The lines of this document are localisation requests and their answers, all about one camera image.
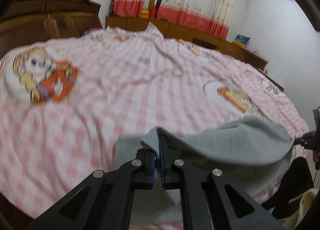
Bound grey knit pants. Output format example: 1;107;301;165
113;115;296;223

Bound pink checkered cartoon bedsheet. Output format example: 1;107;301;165
1;24;309;228

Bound blue book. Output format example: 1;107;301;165
232;34;251;49

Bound low wooden cabinet row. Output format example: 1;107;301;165
105;16;268;70

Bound right cream red curtain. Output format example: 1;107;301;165
157;0;234;39

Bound yellow red object on cabinet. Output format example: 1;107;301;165
139;5;157;19

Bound dark wooden headboard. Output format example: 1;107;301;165
1;0;102;56

